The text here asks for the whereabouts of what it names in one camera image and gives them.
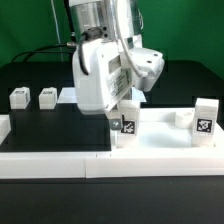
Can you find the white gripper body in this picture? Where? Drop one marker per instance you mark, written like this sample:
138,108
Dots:
100,81

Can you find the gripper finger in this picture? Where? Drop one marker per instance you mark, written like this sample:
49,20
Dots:
115,124

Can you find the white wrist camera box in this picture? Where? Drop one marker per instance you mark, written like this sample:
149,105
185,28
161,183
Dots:
149,65

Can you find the white square table top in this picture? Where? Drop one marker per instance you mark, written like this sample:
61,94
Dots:
170,129

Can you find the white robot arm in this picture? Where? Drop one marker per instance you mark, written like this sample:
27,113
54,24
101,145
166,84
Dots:
111,21

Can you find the white marker sheet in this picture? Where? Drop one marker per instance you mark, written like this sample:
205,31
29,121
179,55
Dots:
68,95

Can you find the white U-shaped obstacle fence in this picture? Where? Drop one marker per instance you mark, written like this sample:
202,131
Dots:
110,164

